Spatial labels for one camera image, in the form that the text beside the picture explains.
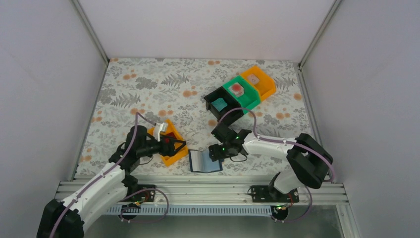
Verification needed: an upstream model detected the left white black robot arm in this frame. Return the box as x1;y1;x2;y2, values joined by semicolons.
36;125;186;238

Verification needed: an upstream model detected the card in far orange bin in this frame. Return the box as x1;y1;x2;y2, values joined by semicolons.
246;74;260;85

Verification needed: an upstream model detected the teal card in black bin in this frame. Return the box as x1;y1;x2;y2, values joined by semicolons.
211;98;227;112

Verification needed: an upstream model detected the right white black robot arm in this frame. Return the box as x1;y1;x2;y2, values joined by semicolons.
208;124;333;195

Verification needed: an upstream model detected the near orange bin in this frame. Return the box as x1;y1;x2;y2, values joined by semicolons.
147;119;188;166

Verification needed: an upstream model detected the aluminium rail frame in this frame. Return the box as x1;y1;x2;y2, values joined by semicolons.
52;176;349;206

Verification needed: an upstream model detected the blue card holder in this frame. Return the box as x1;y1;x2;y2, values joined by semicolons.
189;150;223;174

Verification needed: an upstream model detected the floral table mat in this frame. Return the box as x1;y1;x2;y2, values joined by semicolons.
76;58;313;176

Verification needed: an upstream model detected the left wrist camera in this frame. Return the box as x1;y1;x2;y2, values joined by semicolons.
153;122;168;142

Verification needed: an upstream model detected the red VIP card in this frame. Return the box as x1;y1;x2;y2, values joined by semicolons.
163;132;176;143

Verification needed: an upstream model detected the black bin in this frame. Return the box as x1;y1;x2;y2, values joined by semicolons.
204;87;244;126

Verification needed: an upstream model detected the far orange bin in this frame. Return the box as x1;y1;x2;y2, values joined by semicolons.
239;65;276;102

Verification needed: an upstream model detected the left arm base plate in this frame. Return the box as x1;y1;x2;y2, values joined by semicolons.
122;184;156;202

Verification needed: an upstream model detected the orange bin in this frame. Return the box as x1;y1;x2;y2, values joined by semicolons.
239;65;276;102
147;119;188;166

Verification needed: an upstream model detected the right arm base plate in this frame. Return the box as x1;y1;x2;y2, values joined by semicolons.
247;185;300;203

